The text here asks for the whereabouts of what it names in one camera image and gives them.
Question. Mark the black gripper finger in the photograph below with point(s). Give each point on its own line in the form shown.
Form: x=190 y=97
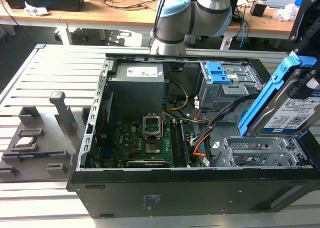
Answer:
x=303 y=20

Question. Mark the hard disk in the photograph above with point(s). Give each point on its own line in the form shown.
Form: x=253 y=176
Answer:
x=282 y=112

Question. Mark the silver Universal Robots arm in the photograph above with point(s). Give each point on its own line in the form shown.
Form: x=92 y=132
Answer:
x=207 y=10

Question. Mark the blue disk bay latch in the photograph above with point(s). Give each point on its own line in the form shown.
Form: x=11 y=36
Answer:
x=216 y=72

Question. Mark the silver disk bay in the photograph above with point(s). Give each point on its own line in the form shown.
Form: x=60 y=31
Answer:
x=250 y=147

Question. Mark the white plastic bag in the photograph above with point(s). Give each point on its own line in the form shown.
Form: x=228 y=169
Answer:
x=286 y=12

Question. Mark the flat grey case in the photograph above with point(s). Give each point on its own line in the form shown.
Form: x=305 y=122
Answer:
x=280 y=2

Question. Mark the small black container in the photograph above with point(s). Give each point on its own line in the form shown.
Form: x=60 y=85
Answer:
x=258 y=8

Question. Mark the black box on desk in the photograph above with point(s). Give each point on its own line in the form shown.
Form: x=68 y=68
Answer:
x=233 y=10

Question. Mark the grey metal drive cage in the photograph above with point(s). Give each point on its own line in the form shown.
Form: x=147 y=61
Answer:
x=225 y=92

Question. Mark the grey power supply unit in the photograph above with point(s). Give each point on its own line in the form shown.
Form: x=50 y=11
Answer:
x=135 y=92

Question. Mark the CPU socket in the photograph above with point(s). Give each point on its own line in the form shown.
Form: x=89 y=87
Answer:
x=152 y=126

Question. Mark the square chipset heatsink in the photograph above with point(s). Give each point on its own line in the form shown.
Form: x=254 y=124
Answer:
x=152 y=148

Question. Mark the wooden desk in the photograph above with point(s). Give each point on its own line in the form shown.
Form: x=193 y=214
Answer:
x=100 y=15

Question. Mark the green motherboard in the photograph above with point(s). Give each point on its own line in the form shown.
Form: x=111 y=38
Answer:
x=130 y=140

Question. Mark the black graphics card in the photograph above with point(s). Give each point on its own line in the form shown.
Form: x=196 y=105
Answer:
x=147 y=163

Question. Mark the black open PC case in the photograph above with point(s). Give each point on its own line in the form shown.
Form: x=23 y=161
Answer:
x=175 y=195

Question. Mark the crumpled white paper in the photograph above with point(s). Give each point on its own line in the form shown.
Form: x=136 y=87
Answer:
x=36 y=8

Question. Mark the grey parts rack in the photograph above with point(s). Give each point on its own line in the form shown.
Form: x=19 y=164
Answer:
x=50 y=142

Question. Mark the silver CPU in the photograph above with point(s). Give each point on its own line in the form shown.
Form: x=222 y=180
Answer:
x=24 y=142

